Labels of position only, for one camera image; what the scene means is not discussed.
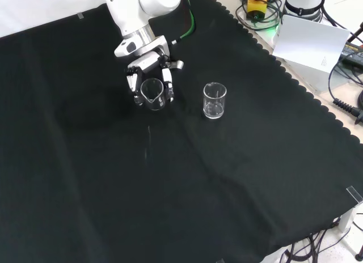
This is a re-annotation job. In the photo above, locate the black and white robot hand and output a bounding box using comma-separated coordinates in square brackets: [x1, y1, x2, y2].
[126, 49, 185, 107]

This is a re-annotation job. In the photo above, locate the black cable with ribbed plug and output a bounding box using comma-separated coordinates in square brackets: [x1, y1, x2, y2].
[328, 57, 363, 125]

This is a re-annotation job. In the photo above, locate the pale board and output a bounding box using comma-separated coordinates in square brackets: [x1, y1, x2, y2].
[272, 14, 351, 74]

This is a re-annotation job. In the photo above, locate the black power adapter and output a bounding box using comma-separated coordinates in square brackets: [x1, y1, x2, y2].
[340, 40, 363, 64]

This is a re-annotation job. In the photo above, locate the white bench bracket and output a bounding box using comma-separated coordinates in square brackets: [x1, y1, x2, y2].
[339, 202, 363, 234]

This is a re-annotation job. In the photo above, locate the black coiled cable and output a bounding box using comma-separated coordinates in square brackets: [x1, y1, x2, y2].
[235, 0, 284, 30]

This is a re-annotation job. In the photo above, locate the black bench cloth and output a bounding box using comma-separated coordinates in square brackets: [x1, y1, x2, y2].
[0, 0, 363, 263]

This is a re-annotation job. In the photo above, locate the clear glass beaker with spout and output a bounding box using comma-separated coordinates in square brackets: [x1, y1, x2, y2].
[140, 78, 167, 111]

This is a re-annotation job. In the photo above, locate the black cable bundle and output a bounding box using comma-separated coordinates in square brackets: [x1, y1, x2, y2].
[279, 217, 363, 263]

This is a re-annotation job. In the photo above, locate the yellow stop button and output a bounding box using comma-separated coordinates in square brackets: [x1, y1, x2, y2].
[246, 0, 268, 21]

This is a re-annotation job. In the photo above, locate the green cable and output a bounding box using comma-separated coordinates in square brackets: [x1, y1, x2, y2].
[171, 0, 197, 45]

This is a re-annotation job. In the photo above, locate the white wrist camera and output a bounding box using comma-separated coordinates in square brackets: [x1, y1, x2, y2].
[114, 39, 137, 58]

